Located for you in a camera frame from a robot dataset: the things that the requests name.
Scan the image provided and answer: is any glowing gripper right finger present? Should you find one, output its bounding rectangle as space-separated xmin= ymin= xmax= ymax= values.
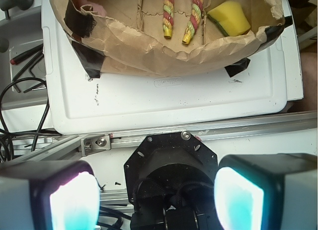
xmin=214 ymin=153 xmax=318 ymax=230

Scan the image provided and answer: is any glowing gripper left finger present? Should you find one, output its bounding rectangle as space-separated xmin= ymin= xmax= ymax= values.
xmin=0 ymin=160 xmax=100 ymax=230

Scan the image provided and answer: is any multicolored twisted rope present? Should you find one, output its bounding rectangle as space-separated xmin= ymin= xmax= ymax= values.
xmin=162 ymin=0 xmax=205 ymax=45

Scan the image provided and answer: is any black allen key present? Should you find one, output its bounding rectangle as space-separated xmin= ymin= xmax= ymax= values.
xmin=12 ymin=51 xmax=44 ymax=93

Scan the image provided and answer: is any brown paper bag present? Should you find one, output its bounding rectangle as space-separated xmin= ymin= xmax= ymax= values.
xmin=49 ymin=0 xmax=293 ymax=77

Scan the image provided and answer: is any yellow green sponge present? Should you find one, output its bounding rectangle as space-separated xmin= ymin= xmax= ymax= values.
xmin=207 ymin=0 xmax=251 ymax=37

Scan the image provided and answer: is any pink soft toy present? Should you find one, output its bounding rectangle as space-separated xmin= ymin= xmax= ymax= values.
xmin=76 ymin=0 xmax=107 ymax=17

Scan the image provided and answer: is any grey clamp knob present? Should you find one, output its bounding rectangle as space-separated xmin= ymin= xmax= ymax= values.
xmin=0 ymin=0 xmax=34 ymax=20

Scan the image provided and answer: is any black cable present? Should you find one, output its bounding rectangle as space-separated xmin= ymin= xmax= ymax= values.
xmin=0 ymin=77 xmax=52 ymax=163

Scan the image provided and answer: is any aluminium frame rail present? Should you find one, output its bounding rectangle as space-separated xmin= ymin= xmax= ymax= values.
xmin=13 ymin=111 xmax=318 ymax=160

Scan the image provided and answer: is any black octagonal mount plate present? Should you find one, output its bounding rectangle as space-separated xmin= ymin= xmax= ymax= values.
xmin=124 ymin=131 xmax=218 ymax=205

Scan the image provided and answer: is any red handled tool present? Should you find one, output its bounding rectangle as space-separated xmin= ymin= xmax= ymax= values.
xmin=9 ymin=44 xmax=43 ymax=65

